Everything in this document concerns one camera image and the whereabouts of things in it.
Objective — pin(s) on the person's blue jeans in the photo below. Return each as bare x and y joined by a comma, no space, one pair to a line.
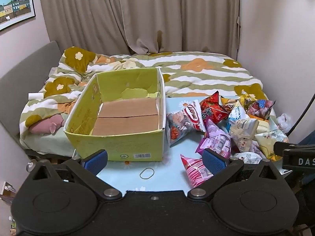
308,139

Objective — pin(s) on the rubber band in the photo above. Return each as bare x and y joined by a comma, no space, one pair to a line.
140,174

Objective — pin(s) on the framed wall poster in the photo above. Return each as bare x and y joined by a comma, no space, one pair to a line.
14,5

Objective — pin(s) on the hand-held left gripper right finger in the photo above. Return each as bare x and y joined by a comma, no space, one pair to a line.
213,162

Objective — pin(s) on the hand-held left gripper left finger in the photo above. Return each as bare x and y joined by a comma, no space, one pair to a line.
97,161

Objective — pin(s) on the grey upholstered headboard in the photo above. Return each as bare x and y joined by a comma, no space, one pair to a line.
22,68

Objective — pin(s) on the beige curtain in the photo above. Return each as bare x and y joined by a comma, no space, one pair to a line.
137,14

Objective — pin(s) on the green cardboard box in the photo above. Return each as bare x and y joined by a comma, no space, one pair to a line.
115,145

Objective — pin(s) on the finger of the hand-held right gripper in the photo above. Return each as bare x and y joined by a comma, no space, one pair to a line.
279,148

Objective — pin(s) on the small white roll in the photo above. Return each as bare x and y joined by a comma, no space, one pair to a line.
35,96

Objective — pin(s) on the white plastic bag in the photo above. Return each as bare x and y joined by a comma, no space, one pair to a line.
283,121

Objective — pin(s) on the floral striped blanket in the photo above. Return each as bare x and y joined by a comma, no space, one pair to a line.
201,76

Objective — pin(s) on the blue daisy print tablecloth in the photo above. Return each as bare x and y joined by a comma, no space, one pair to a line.
172,169

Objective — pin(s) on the pile of snack packets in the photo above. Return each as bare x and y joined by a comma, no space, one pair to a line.
241,127

